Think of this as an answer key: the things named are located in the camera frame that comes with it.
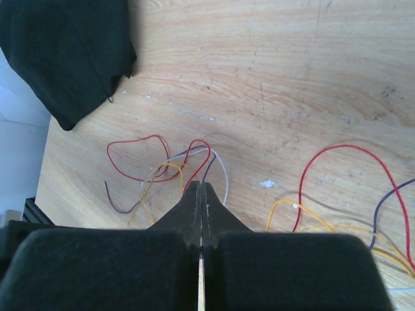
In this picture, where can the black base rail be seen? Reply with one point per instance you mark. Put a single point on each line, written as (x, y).
(33, 214)

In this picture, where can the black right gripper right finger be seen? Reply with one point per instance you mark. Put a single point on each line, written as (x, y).
(285, 271)

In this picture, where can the black cloth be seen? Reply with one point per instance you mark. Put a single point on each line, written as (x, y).
(72, 54)

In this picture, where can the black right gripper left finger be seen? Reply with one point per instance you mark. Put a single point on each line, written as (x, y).
(48, 267)

